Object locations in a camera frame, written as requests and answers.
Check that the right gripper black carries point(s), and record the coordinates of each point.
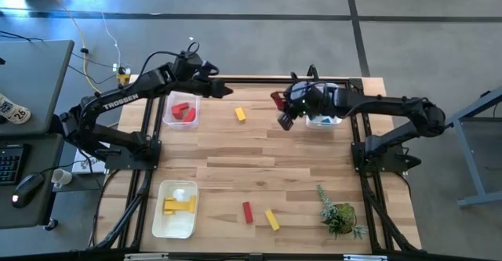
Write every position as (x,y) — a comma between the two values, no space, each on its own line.
(313,100)

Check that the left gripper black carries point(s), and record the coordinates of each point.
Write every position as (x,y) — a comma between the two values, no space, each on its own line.
(192,75)

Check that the red rectangular wooden block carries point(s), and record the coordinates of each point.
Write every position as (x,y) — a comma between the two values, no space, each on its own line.
(280,103)
(190,115)
(177,114)
(180,106)
(247,212)

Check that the yellow rectangular wooden block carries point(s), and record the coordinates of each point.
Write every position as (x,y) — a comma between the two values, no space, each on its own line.
(175,205)
(240,114)
(272,220)

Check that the blue arch wooden block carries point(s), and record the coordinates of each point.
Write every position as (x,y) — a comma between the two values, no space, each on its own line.
(325,120)

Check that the yellow arch wooden block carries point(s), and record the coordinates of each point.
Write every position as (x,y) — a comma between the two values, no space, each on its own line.
(169,212)

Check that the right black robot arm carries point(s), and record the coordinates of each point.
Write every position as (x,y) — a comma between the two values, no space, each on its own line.
(384,104)

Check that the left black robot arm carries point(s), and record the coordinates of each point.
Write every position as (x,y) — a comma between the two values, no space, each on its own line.
(145,86)

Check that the clear plastic bin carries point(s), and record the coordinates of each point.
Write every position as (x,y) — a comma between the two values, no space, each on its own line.
(182,125)

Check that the yellow power plug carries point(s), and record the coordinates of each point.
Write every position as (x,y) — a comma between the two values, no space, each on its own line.
(124,79)

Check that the black power plug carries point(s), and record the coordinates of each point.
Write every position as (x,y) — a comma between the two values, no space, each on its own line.
(122,71)

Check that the white power outlet box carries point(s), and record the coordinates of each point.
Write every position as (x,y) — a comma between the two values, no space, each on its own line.
(116,67)

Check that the potted green plant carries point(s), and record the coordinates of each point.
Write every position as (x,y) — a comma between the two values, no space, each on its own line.
(339,216)

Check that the large white plastic bin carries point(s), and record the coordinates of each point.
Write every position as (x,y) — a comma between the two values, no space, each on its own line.
(174,225)

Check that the white printed paper sheet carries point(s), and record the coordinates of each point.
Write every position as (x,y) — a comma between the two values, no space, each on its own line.
(84,167)

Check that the white mug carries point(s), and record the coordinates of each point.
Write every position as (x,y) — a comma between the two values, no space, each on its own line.
(62,177)

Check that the grey desk top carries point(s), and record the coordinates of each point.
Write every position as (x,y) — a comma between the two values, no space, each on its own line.
(35,210)
(35,80)

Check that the white printed can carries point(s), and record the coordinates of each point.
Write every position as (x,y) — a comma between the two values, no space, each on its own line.
(13,112)

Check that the black computer mouse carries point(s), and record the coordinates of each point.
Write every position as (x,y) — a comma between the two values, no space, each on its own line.
(27,188)

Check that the black caster wheel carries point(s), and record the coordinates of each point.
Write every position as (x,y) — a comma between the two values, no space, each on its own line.
(51,225)

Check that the black backlit keyboard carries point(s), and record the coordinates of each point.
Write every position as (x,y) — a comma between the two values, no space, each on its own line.
(9,163)

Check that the black frame hook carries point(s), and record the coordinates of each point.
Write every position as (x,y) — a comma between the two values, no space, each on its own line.
(313,73)

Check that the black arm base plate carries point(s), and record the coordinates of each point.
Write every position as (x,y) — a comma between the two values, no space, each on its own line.
(117,163)
(392,161)

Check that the silver metal bracket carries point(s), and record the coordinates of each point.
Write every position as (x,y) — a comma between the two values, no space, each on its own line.
(364,258)
(146,257)

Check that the grey metal table frame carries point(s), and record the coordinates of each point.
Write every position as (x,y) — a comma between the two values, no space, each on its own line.
(472,163)

